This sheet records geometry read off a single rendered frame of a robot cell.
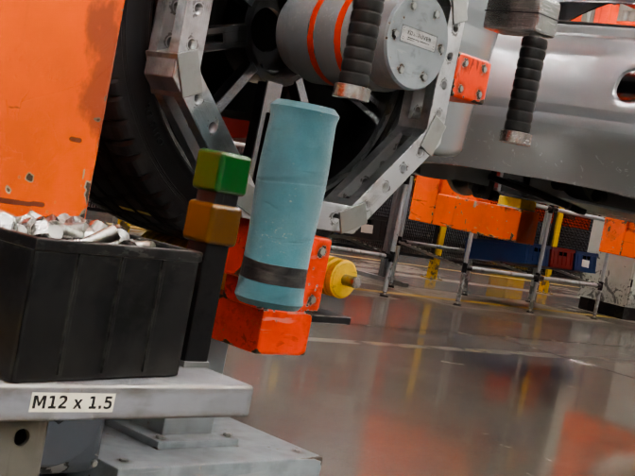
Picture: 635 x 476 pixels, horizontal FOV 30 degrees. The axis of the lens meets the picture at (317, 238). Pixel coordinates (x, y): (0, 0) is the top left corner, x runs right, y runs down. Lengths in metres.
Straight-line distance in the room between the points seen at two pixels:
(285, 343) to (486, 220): 4.23
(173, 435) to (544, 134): 2.61
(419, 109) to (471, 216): 4.04
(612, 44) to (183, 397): 3.24
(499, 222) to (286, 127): 4.37
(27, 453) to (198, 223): 0.27
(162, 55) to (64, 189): 0.34
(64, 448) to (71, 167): 0.41
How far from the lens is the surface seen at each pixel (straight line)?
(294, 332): 1.67
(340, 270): 1.74
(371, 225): 7.16
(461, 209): 5.95
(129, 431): 1.79
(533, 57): 1.65
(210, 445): 1.80
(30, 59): 1.17
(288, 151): 1.47
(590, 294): 9.76
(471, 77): 1.90
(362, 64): 1.38
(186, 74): 1.48
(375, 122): 1.88
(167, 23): 1.52
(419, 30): 1.57
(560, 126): 4.13
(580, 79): 4.13
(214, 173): 1.13
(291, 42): 1.63
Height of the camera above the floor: 0.66
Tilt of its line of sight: 3 degrees down
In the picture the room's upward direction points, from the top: 11 degrees clockwise
